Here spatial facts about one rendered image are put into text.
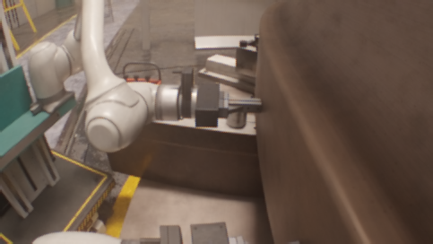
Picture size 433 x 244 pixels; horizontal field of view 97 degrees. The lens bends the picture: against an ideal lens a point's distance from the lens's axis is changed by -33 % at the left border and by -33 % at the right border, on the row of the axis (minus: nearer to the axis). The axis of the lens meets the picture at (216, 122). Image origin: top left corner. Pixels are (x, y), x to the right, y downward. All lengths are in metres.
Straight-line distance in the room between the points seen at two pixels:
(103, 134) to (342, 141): 0.39
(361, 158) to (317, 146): 0.06
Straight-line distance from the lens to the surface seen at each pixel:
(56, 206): 1.45
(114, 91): 0.52
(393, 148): 0.35
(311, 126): 0.38
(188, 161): 1.23
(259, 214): 1.27
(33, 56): 1.14
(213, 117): 0.61
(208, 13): 4.05
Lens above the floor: 1.33
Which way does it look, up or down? 34 degrees down
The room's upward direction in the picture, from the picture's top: 2 degrees clockwise
